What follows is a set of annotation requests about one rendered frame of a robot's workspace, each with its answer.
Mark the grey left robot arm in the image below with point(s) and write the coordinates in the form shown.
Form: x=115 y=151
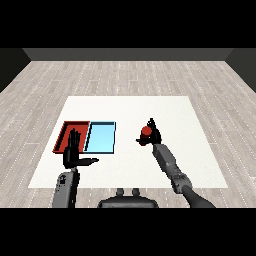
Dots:
x=65 y=188

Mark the dark grey robot body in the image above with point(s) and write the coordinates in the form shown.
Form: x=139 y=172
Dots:
x=128 y=201

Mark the shallow red open box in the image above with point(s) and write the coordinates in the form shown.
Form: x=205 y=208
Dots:
x=66 y=136

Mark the small red can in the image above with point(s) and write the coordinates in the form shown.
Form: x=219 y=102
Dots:
x=146 y=132

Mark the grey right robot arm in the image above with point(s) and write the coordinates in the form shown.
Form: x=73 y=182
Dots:
x=176 y=175

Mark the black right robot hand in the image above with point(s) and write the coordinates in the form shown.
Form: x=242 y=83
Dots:
x=155 y=135

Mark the shallow light blue open box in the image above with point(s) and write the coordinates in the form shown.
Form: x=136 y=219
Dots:
x=100 y=137

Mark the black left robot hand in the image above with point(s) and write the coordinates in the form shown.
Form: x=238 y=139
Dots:
x=70 y=156

